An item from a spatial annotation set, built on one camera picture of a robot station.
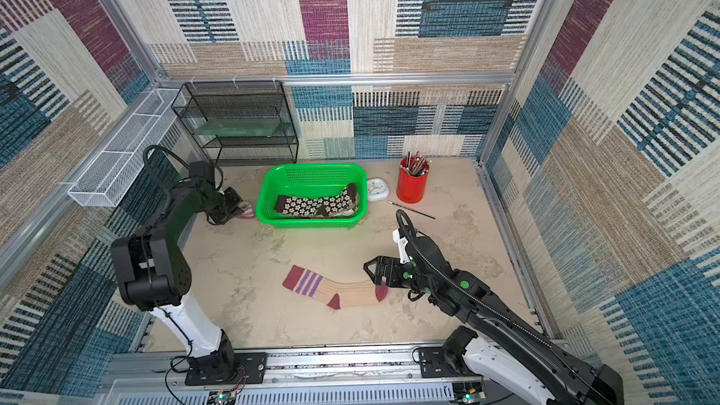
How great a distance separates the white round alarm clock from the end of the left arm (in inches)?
18.3

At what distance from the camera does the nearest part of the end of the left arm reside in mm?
817

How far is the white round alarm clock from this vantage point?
1.09 m
